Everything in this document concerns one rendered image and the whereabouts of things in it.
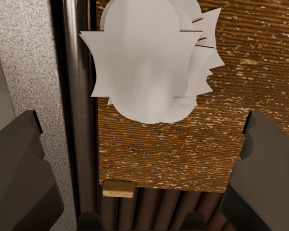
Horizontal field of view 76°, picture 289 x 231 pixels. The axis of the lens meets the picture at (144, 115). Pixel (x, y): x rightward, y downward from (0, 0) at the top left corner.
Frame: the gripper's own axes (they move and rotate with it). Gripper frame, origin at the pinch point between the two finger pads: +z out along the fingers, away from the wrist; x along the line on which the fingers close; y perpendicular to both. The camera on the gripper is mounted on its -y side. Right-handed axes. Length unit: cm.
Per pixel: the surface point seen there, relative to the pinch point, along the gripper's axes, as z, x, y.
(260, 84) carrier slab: 13.8, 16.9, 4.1
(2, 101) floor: 107, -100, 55
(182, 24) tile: 8.7, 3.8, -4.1
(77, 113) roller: 15.4, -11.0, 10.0
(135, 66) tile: 7.9, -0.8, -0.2
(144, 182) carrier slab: 13.9, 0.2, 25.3
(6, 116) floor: 107, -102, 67
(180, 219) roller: 15.8, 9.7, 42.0
